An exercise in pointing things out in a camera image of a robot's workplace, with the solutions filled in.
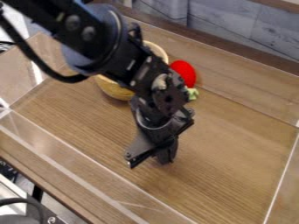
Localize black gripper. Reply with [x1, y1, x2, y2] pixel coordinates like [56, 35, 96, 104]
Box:
[124, 96, 195, 169]

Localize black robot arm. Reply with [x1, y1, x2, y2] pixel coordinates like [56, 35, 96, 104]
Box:
[0, 0, 193, 167]

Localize brown wooden bowl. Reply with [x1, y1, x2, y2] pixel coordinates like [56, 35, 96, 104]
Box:
[95, 40, 169, 102]

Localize red plush strawberry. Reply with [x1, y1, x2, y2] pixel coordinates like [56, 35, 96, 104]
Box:
[171, 59, 199, 101]

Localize black table leg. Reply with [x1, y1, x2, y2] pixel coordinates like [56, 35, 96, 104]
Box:
[32, 185, 43, 202]

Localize clear acrylic tray wall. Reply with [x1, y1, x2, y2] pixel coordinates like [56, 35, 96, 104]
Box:
[0, 25, 299, 224]

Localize black cable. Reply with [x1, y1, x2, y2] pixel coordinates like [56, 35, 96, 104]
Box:
[0, 197, 47, 224]

